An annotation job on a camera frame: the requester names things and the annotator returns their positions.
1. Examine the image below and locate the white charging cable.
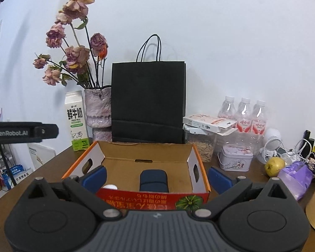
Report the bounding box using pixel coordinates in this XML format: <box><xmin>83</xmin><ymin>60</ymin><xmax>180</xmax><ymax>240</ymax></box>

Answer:
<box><xmin>293</xmin><ymin>138</ymin><xmax>315</xmax><ymax>164</ymax></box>

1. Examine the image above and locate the white pink flat carton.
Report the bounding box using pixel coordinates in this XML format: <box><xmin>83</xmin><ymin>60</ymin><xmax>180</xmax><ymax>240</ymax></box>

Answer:
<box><xmin>182</xmin><ymin>113</ymin><xmax>238</xmax><ymax>137</ymax></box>

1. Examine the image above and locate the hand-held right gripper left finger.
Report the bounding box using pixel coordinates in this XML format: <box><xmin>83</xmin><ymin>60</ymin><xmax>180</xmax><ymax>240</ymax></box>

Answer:
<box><xmin>28</xmin><ymin>166</ymin><xmax>122</xmax><ymax>220</ymax></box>

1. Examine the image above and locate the clear container of seeds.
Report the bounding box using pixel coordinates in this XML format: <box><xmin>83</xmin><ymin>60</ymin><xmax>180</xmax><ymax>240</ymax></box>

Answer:
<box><xmin>183</xmin><ymin>125</ymin><xmax>217</xmax><ymax>163</ymax></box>

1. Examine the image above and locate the small white desk fan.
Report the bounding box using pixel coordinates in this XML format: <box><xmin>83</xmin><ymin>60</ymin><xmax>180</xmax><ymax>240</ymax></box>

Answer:
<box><xmin>256</xmin><ymin>127</ymin><xmax>284</xmax><ymax>165</ymax></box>

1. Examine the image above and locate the white green milk carton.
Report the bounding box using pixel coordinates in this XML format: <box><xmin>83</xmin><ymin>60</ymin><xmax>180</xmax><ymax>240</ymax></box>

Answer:
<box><xmin>64</xmin><ymin>90</ymin><xmax>89</xmax><ymax>152</ymax></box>

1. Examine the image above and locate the black charger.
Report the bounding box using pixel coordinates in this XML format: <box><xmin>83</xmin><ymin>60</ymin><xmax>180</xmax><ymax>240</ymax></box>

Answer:
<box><xmin>303</xmin><ymin>130</ymin><xmax>315</xmax><ymax>153</ymax></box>

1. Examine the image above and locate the pink glass vase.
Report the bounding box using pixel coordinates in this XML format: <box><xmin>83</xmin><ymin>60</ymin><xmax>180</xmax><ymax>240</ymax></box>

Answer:
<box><xmin>84</xmin><ymin>85</ymin><xmax>113</xmax><ymax>142</ymax></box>

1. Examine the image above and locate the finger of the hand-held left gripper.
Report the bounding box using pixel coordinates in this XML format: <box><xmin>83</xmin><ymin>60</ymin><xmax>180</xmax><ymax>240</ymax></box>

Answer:
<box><xmin>34</xmin><ymin>123</ymin><xmax>60</xmax><ymax>143</ymax></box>

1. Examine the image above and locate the dark blue case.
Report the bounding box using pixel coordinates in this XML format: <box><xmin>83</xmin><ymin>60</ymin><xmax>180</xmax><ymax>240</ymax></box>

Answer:
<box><xmin>139</xmin><ymin>169</ymin><xmax>170</xmax><ymax>193</ymax></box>

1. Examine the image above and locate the yellow pear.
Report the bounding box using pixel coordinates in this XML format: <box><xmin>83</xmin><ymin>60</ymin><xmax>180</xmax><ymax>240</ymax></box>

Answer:
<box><xmin>264</xmin><ymin>157</ymin><xmax>286</xmax><ymax>178</ymax></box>

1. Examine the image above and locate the orange cardboard box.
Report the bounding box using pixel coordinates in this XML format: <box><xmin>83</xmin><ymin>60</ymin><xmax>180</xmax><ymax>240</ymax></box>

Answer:
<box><xmin>61</xmin><ymin>140</ymin><xmax>212</xmax><ymax>212</ymax></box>

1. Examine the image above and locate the dried pink rose bouquet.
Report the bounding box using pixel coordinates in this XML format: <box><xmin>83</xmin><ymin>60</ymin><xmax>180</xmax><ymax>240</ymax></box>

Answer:
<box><xmin>33</xmin><ymin>0</ymin><xmax>110</xmax><ymax>90</ymax></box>

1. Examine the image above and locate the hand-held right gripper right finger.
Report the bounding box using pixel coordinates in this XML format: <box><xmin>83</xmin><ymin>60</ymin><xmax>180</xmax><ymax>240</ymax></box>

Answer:
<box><xmin>196</xmin><ymin>166</ymin><xmax>288</xmax><ymax>220</ymax></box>

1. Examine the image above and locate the white floral tin box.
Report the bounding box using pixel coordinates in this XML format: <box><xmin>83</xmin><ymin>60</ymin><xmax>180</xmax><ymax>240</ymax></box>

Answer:
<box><xmin>217</xmin><ymin>144</ymin><xmax>254</xmax><ymax>172</ymax></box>

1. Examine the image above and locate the black paper shopping bag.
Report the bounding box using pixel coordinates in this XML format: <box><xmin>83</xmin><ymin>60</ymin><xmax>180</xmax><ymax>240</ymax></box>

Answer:
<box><xmin>111</xmin><ymin>34</ymin><xmax>187</xmax><ymax>144</ymax></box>

